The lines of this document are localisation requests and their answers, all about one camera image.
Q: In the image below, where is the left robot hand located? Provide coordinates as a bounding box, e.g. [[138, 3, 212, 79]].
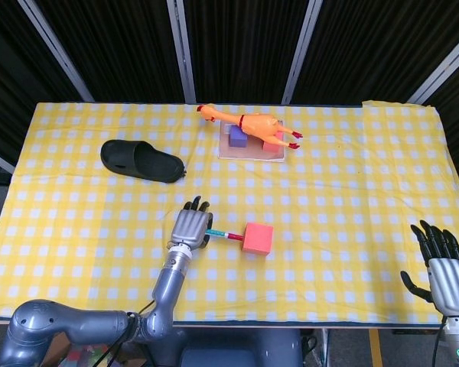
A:
[[168, 195, 214, 249]]

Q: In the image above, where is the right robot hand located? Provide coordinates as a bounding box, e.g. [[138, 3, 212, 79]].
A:
[[400, 219, 459, 318]]

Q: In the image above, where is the red teal marker pen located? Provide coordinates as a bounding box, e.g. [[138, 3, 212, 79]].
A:
[[205, 229, 244, 242]]

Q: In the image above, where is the large pink foam cube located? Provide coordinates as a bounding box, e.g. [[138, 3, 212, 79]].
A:
[[241, 222, 275, 256]]

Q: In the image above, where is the purple block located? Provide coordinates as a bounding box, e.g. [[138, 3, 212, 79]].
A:
[[228, 125, 249, 148]]

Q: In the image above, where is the black rubber slipper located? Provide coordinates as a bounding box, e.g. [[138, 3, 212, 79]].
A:
[[100, 139, 187, 185]]

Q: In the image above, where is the small pink foam block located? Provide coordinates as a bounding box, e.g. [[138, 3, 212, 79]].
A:
[[262, 132, 285, 153]]

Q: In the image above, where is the orange rubber chicken toy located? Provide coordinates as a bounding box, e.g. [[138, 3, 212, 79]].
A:
[[197, 104, 304, 151]]

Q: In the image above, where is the blue grey chair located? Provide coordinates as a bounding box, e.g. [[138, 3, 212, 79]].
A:
[[174, 326, 304, 367]]

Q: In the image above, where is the cardboard box with colourful contents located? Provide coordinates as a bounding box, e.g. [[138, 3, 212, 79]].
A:
[[41, 331, 150, 367]]

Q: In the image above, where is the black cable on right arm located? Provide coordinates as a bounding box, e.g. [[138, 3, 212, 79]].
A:
[[431, 320, 447, 367]]

